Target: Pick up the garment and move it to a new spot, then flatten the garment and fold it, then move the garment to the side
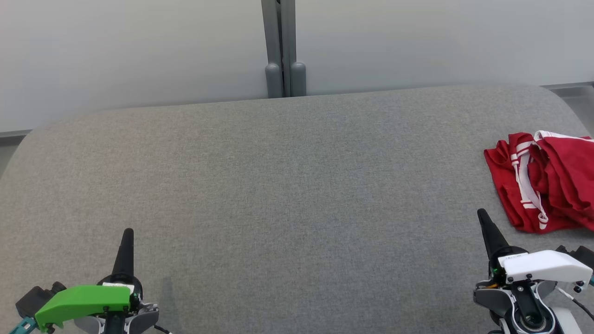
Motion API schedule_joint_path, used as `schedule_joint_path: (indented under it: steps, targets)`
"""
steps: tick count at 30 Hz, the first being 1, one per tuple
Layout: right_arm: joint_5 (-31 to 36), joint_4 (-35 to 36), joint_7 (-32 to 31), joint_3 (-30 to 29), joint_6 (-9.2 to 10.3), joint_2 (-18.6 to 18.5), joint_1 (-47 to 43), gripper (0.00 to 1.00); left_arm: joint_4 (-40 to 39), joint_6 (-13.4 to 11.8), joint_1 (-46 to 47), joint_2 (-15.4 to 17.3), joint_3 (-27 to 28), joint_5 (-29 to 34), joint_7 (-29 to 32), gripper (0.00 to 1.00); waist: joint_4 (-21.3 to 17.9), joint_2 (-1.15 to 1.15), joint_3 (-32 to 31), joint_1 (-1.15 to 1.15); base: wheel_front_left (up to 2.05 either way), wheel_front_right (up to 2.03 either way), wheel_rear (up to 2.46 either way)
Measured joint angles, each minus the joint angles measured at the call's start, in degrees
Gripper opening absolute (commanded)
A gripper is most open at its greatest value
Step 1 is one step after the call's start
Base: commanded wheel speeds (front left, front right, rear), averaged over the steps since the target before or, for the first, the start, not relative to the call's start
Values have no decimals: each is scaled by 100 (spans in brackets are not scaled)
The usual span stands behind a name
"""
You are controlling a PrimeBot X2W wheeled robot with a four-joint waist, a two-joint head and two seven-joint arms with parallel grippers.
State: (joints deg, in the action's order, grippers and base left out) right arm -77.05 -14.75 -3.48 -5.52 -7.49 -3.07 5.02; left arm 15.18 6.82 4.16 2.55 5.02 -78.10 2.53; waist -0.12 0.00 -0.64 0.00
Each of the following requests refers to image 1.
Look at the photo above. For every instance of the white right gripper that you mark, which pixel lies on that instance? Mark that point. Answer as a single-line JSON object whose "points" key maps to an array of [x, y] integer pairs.
{"points": [[543, 266]]}

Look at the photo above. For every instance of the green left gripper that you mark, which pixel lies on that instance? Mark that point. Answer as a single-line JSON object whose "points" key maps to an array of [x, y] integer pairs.
{"points": [[79, 301]]}

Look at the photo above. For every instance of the red shorts with white stripes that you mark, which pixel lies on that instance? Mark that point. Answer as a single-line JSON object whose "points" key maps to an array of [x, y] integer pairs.
{"points": [[503, 185]]}

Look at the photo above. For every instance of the red shirt with white band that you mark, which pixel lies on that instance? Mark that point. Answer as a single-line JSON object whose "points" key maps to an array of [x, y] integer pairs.
{"points": [[566, 171]]}

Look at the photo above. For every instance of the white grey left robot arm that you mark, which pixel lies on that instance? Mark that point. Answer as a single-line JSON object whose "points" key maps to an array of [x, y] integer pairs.
{"points": [[144, 317]]}

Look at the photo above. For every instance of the grey fabric sofa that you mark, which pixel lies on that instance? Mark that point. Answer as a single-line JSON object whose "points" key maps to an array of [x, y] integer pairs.
{"points": [[301, 208]]}

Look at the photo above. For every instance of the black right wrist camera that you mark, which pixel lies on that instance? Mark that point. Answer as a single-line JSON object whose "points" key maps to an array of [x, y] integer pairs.
{"points": [[582, 255]]}

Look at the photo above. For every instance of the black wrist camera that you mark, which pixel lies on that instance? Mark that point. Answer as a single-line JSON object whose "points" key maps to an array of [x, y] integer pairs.
{"points": [[32, 297], [582, 255]]}

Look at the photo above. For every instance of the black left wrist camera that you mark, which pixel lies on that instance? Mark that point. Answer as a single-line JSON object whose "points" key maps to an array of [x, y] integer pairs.
{"points": [[32, 297]]}

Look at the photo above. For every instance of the grey partition base rail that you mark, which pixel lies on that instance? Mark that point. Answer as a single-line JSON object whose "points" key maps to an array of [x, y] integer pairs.
{"points": [[568, 86], [14, 134]]}

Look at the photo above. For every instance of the grey metal partition post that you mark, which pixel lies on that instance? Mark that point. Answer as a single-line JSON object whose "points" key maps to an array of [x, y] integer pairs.
{"points": [[280, 28]]}

